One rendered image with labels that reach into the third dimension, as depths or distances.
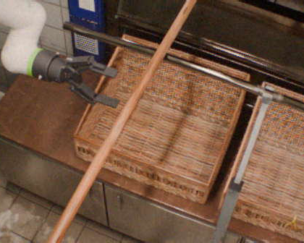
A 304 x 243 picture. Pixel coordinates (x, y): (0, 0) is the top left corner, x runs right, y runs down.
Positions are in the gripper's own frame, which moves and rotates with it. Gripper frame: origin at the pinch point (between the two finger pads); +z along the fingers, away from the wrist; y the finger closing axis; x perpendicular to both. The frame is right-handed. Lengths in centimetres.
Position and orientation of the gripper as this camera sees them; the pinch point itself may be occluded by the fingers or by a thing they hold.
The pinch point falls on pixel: (113, 88)
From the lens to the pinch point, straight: 155.2
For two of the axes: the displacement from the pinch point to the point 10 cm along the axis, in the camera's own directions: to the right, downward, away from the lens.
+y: -0.2, 5.9, 8.0
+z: 9.2, 3.3, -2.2
